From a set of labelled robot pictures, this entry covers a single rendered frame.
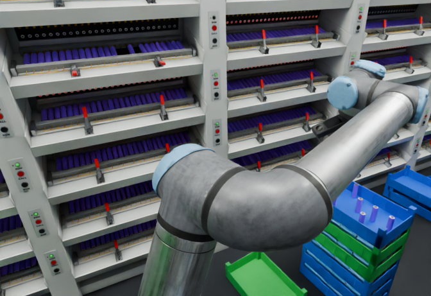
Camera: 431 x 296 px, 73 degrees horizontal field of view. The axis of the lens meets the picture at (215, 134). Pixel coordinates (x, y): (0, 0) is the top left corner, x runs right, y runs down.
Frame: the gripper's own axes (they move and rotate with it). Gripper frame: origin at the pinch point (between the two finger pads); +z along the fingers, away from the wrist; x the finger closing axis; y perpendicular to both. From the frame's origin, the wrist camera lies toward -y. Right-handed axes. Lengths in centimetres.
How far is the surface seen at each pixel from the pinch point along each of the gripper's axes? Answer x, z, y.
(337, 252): -22.1, 30.5, 5.2
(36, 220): 2, 25, -103
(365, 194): -7.6, 15.4, 20.6
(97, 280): -1, 67, -88
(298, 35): 46, -29, 1
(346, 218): -18.6, 13.8, 3.7
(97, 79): 19, -20, -80
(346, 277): -28.9, 37.0, 7.8
